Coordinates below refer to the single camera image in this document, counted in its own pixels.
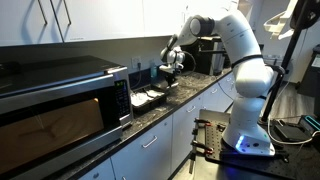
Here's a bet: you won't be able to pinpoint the green soap bottle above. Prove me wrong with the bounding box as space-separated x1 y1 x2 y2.
150 60 157 79

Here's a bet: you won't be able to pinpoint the white wall outlet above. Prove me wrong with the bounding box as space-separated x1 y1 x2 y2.
131 56 141 69

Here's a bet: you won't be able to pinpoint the black food tray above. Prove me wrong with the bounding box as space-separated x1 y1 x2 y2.
130 85 168 114

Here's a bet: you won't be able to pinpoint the black perforated mounting board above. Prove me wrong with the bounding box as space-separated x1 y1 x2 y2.
200 110 320 180

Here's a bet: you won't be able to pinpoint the white plastic knife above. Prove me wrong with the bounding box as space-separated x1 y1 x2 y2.
147 90 165 98

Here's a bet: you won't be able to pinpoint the black coffee machine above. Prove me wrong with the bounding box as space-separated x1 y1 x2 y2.
194 36 231 76

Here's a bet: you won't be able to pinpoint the black electronics box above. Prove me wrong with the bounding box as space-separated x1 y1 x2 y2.
273 115 320 142

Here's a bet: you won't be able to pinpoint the stainless steel microwave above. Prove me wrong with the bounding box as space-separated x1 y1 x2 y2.
0 56 132 180

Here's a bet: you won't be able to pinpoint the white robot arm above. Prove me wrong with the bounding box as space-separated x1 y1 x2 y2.
160 10 275 156

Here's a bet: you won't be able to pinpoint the white upper cabinets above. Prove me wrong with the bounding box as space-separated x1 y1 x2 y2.
0 0 232 47

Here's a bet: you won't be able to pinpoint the orange black clamp far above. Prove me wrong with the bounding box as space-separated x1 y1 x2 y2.
194 118 212 126

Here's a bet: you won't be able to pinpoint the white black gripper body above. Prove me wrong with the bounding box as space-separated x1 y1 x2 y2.
159 63 183 74

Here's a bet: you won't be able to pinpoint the orange black clamp near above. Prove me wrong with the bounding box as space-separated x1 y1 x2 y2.
191 140 214 155

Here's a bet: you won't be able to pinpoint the white lower cabinet row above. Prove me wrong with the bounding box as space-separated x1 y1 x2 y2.
77 71 235 180

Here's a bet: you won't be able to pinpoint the orange black clamp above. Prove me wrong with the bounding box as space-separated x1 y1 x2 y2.
191 140 214 155
194 118 212 126

